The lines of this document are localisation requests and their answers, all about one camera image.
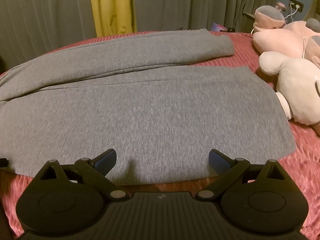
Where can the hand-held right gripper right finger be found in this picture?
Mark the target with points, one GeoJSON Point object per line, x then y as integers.
{"type": "Point", "coordinates": [218, 159]}

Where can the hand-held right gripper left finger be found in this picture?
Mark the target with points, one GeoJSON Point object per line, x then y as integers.
{"type": "Point", "coordinates": [107, 157]}

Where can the grey pants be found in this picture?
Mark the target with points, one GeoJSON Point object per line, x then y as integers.
{"type": "Point", "coordinates": [140, 110]}

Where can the red ribbed blanket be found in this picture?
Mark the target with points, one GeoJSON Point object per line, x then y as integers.
{"type": "Point", "coordinates": [297, 170]}

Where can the beige plush toy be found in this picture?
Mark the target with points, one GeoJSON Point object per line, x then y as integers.
{"type": "Point", "coordinates": [297, 87]}

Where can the colourful bag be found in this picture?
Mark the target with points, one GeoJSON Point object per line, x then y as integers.
{"type": "Point", "coordinates": [218, 27]}

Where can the pink plush toy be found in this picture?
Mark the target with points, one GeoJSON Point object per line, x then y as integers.
{"type": "Point", "coordinates": [282, 38]}

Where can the yellow curtain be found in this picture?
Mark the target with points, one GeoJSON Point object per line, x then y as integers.
{"type": "Point", "coordinates": [113, 5]}

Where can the grey curtain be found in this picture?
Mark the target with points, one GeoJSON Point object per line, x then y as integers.
{"type": "Point", "coordinates": [195, 2]}
{"type": "Point", "coordinates": [45, 15]}

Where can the black wall outlet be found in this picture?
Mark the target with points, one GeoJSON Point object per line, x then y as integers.
{"type": "Point", "coordinates": [296, 5]}

